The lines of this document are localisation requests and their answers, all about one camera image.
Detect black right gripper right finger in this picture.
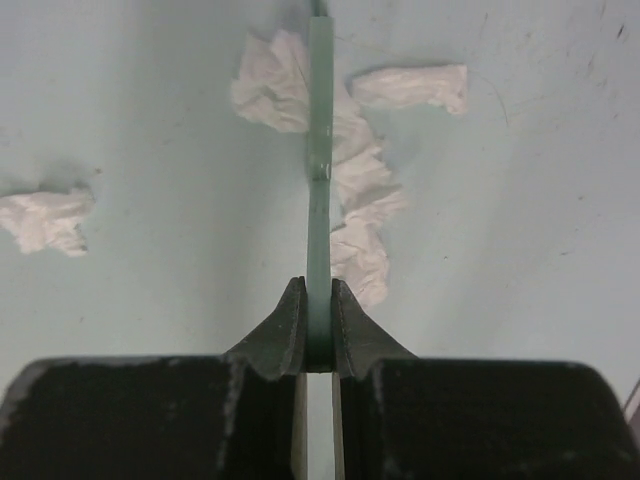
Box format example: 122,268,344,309
331,279,417,479

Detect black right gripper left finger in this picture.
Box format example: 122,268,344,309
222,277,308,479

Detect green hand brush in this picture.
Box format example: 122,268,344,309
306,1,334,373

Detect crumpled white paper scrap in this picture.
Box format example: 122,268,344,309
330,87,407,307
231,29,309,133
1,188,95,257
351,64,468,115

